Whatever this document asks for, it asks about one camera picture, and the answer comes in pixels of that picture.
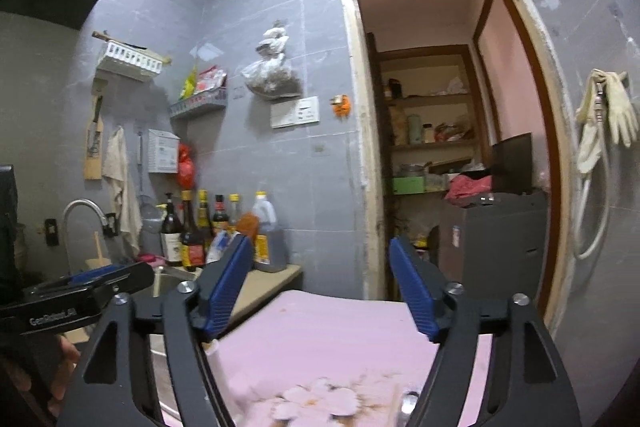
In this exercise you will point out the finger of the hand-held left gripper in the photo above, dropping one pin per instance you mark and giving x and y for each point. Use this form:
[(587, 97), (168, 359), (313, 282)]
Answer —
[(97, 276), (130, 279)]

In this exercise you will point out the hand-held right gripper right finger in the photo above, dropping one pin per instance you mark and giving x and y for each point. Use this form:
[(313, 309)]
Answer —
[(415, 292)]

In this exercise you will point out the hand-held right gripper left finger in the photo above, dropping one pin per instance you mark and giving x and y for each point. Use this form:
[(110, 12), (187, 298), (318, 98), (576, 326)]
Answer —
[(227, 287)]

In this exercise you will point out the person's left hand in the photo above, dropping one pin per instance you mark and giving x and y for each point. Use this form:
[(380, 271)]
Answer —
[(67, 357)]

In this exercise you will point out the pale wooden spatula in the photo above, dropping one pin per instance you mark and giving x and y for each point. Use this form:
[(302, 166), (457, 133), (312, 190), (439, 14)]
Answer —
[(97, 252)]

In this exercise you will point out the white and blue packet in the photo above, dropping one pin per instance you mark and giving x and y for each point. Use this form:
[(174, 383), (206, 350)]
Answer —
[(217, 247)]

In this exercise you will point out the steel kitchen sink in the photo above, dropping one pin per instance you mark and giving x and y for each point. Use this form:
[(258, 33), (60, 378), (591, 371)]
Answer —
[(172, 279)]

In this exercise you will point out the soy sauce bottle yellow label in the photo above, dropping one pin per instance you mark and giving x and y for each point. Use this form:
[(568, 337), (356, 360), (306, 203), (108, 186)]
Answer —
[(192, 247)]

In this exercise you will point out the dark bottle white label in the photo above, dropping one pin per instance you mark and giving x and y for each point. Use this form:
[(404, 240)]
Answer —
[(171, 237)]

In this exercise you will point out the orange snack bag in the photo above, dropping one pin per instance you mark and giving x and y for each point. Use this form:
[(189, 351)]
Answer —
[(247, 224)]

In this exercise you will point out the chrome faucet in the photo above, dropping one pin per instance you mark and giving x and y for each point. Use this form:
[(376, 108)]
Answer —
[(75, 212)]

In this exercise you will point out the cooking oil jug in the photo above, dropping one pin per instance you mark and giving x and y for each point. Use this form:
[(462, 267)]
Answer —
[(267, 227)]

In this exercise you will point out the dark bottle red cap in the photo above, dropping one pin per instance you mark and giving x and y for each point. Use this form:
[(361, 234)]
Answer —
[(220, 214)]

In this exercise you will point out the clear bottle yellow cap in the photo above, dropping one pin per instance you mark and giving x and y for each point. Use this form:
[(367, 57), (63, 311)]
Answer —
[(234, 212)]

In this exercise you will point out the grey cabinet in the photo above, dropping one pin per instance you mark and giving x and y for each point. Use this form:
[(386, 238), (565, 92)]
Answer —
[(495, 247)]

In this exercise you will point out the stained beige towel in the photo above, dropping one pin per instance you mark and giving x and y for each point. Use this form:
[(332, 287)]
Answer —
[(120, 177)]

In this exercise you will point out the pink floral tablecloth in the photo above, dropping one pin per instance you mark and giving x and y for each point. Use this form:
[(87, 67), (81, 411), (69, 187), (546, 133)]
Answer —
[(320, 332)]

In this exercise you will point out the pink cloth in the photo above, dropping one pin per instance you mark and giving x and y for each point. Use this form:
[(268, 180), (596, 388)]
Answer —
[(467, 192)]

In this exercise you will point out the red plastic bag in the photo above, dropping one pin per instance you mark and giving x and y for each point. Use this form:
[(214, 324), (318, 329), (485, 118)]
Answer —
[(185, 167)]

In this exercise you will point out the wooden knife holder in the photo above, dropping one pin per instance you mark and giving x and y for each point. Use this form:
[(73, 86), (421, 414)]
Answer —
[(94, 142)]

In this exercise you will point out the wooden shelf unit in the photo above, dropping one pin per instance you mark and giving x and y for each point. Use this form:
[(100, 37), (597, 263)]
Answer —
[(425, 142)]

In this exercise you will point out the black monitor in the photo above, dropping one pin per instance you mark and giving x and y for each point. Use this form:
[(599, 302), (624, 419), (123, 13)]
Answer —
[(512, 164)]

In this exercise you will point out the yellow seasoning packet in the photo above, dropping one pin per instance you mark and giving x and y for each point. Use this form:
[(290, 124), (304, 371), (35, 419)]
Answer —
[(188, 84)]

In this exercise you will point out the red seasoning packet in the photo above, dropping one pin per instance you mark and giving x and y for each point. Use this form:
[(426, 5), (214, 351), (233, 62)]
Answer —
[(210, 79)]

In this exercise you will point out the hanging clear plastic bag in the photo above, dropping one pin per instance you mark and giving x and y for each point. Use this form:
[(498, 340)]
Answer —
[(272, 77)]

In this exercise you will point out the cream rubber glove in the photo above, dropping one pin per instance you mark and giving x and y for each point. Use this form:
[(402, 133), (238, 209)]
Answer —
[(622, 112), (589, 142)]

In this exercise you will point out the black wall socket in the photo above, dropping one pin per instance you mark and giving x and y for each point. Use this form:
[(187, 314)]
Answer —
[(111, 224), (51, 232)]

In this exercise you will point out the white wall box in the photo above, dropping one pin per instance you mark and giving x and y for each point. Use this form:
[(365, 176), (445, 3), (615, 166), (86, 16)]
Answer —
[(162, 152)]

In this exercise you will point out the grey wall shelf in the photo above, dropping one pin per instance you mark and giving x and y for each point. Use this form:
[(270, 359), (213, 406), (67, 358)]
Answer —
[(197, 107)]

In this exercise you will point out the white wall socket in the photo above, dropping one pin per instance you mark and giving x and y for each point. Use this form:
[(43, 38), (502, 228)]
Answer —
[(307, 110)]

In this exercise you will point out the orange wall hook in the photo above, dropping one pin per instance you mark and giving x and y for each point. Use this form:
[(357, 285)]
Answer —
[(341, 105)]

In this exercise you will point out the white slotted wall basket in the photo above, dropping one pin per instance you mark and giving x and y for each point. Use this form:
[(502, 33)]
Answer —
[(130, 59)]

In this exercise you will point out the wooden door frame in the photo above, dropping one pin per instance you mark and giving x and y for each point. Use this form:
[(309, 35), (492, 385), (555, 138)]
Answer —
[(542, 82)]

